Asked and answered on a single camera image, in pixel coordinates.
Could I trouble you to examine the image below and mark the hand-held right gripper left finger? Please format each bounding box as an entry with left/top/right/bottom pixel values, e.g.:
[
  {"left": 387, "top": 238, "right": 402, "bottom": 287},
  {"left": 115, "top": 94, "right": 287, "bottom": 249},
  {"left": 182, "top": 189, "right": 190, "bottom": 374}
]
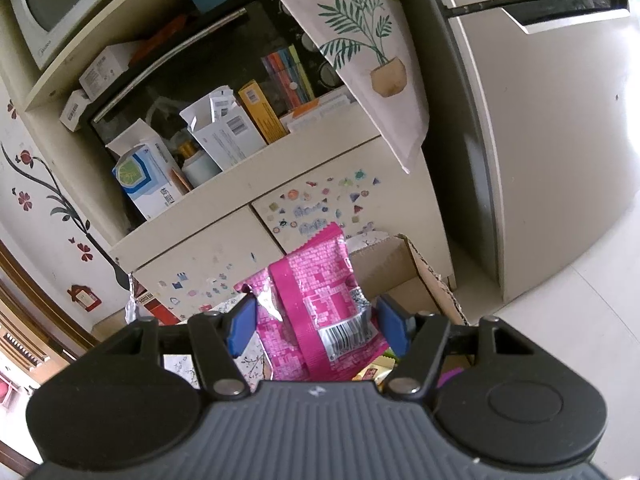
[{"left": 102, "top": 294, "right": 258, "bottom": 400}]

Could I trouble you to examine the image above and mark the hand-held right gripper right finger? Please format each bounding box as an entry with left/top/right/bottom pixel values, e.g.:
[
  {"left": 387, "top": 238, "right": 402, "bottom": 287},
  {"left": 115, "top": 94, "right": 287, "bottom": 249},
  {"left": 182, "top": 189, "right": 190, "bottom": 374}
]
[{"left": 376, "top": 294, "right": 538, "bottom": 397}]

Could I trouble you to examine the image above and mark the brown cardboard box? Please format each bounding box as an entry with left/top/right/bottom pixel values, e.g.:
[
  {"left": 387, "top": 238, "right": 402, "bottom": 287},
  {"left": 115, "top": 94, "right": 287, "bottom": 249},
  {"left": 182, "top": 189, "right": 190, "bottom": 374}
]
[{"left": 345, "top": 232, "right": 471, "bottom": 361}]

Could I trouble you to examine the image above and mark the pink snack packet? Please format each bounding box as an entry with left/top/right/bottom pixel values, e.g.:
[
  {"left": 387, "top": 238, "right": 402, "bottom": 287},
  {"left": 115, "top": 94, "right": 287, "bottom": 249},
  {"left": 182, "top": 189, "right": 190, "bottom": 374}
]
[{"left": 235, "top": 221, "right": 391, "bottom": 383}]

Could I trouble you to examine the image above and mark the white floral tablecloth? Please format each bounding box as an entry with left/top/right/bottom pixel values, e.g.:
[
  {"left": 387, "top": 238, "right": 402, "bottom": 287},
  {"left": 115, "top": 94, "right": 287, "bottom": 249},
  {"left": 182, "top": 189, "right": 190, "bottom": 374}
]
[{"left": 162, "top": 310, "right": 273, "bottom": 392}]

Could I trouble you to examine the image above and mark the red patterned box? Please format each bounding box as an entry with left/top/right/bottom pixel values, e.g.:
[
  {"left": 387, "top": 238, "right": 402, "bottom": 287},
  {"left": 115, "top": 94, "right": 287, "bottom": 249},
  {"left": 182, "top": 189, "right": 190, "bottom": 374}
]
[{"left": 135, "top": 290, "right": 176, "bottom": 326}]

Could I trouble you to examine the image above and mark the cream cabinet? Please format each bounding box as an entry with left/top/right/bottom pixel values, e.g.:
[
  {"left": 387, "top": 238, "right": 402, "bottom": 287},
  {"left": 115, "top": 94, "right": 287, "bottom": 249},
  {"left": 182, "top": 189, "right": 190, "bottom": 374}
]
[{"left": 0, "top": 10, "right": 456, "bottom": 341}]

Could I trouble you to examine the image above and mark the clear plastic bag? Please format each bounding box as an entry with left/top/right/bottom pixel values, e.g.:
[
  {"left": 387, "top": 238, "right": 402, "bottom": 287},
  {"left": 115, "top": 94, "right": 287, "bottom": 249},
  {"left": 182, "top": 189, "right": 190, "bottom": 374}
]
[{"left": 122, "top": 272, "right": 143, "bottom": 326}]

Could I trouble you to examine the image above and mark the red house socket sticker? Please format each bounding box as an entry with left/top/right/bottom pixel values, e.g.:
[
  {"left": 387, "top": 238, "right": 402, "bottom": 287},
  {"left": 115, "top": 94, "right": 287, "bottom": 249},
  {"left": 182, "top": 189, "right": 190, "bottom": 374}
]
[{"left": 67, "top": 284, "right": 102, "bottom": 312}]

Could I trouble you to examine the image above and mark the white cylinder container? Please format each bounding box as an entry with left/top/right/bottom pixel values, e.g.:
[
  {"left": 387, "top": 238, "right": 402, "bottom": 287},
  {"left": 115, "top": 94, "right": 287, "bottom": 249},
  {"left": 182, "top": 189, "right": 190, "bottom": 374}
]
[{"left": 181, "top": 152, "right": 221, "bottom": 188}]

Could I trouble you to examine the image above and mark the blue and white box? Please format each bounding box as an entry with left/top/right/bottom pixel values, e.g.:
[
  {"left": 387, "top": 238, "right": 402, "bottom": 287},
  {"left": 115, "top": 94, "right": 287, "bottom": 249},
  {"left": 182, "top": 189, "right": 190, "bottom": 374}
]
[{"left": 111, "top": 142, "right": 193, "bottom": 221}]

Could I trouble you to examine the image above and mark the white open carton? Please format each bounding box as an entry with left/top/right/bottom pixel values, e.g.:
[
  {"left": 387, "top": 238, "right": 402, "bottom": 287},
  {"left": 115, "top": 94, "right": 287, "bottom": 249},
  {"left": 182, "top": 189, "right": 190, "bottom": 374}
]
[{"left": 180, "top": 85, "right": 268, "bottom": 171}]

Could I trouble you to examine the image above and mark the wooden door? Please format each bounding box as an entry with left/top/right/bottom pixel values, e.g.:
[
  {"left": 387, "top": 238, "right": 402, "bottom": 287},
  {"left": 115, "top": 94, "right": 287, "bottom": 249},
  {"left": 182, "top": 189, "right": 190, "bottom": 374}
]
[{"left": 0, "top": 240, "right": 96, "bottom": 396}]

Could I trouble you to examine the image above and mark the yellow box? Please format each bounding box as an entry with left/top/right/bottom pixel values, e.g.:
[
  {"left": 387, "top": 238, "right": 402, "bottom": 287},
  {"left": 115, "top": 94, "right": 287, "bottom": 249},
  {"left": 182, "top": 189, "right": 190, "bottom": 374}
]
[{"left": 237, "top": 80, "right": 291, "bottom": 145}]

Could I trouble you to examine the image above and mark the orange and white box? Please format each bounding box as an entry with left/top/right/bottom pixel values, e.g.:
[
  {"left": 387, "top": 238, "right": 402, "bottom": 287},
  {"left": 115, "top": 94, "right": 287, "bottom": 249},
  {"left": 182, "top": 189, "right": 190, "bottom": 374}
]
[{"left": 280, "top": 91, "right": 358, "bottom": 133}]

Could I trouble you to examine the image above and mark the white refrigerator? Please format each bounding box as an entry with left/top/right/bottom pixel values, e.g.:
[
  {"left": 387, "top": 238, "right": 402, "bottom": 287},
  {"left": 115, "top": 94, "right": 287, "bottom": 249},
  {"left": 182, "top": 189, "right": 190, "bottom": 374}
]
[{"left": 385, "top": 0, "right": 640, "bottom": 306}]

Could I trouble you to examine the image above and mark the coloured marker pack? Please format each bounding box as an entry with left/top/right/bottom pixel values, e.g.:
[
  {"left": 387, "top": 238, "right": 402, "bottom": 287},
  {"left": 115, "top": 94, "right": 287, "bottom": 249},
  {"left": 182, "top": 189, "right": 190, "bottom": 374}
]
[{"left": 261, "top": 45, "right": 316, "bottom": 111}]

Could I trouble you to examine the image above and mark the plant print white cloth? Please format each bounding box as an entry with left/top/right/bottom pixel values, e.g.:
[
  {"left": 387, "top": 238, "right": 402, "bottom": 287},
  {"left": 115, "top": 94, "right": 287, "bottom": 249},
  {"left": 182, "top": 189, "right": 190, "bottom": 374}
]
[{"left": 250, "top": 0, "right": 431, "bottom": 175}]

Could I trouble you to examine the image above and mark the small white box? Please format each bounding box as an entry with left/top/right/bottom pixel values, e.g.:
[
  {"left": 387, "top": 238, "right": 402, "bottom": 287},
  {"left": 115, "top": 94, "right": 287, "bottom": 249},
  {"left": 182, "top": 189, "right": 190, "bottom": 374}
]
[
  {"left": 59, "top": 89, "right": 91, "bottom": 132},
  {"left": 78, "top": 42, "right": 146, "bottom": 98}
]

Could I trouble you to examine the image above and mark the black glass oven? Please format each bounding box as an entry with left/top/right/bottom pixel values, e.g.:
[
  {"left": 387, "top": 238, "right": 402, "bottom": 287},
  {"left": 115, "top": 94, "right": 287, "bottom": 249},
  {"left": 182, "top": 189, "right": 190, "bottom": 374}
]
[{"left": 90, "top": 0, "right": 351, "bottom": 151}]

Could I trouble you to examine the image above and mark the white microwave oven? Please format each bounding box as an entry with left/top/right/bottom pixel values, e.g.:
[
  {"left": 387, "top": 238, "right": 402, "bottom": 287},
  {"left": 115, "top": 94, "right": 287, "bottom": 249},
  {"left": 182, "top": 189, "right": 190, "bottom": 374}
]
[{"left": 9, "top": 0, "right": 261, "bottom": 71}]

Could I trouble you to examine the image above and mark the black vase wall sticker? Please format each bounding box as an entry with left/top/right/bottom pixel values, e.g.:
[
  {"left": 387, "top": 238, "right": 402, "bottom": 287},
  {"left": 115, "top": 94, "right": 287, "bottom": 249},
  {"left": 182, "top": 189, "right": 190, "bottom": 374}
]
[{"left": 0, "top": 100, "right": 132, "bottom": 291}]

